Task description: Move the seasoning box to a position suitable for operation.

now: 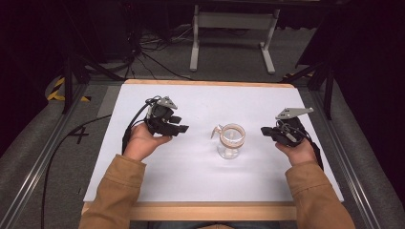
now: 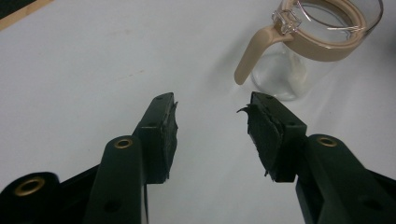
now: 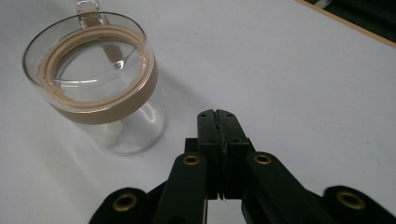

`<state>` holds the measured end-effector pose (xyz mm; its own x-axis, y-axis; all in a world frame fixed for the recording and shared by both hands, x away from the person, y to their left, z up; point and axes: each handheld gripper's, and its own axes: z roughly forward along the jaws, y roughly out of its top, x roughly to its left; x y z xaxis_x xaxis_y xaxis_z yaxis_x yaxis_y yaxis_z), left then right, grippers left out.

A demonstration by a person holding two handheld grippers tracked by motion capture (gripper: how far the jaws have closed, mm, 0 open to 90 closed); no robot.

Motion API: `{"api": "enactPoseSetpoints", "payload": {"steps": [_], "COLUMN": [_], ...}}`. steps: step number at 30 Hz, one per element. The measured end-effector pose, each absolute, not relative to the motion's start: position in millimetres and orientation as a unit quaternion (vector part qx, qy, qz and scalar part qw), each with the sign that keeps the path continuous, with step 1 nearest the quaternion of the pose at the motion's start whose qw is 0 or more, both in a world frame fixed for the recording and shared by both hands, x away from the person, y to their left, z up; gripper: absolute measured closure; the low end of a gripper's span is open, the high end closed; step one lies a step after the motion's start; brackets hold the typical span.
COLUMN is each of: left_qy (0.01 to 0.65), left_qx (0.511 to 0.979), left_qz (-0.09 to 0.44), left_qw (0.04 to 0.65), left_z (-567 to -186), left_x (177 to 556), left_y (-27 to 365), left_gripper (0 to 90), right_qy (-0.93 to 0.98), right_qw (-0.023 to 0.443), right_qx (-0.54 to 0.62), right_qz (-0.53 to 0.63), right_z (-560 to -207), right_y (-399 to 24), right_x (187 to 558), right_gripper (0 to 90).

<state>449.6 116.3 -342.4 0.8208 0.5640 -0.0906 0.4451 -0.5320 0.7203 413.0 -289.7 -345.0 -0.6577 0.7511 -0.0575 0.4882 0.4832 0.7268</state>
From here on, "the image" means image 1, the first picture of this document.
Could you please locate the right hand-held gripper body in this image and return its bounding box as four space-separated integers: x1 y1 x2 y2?
272 107 315 148

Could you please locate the black tripod stand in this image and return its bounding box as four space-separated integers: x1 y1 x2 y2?
61 52 126 115
279 61 336 121

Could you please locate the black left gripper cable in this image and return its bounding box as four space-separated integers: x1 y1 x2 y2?
121 95 162 156

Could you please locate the tangle of black floor cables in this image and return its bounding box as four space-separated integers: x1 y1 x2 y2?
124 22 196 82

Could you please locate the aluminium floor rail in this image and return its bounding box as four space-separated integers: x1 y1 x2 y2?
309 90 384 229
0 83 89 229

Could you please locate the white metal stand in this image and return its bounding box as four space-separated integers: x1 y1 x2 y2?
189 4 282 76

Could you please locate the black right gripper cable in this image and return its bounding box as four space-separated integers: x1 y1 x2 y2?
304 127 325 172

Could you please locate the black cable on floor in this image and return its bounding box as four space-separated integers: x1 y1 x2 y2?
40 114 113 229

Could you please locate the person's left hand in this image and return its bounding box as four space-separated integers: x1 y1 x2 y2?
122 121 173 162

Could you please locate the person's right hand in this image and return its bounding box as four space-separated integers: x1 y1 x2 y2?
274 137 318 167

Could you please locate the white table mat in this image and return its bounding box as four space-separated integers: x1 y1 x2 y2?
82 83 345 203

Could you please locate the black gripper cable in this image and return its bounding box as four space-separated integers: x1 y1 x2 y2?
304 127 325 172
121 95 162 156

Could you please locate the glass jar with wooden lid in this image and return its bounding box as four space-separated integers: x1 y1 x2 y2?
210 122 247 161

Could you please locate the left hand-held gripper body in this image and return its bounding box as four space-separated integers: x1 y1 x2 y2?
144 95 180 137

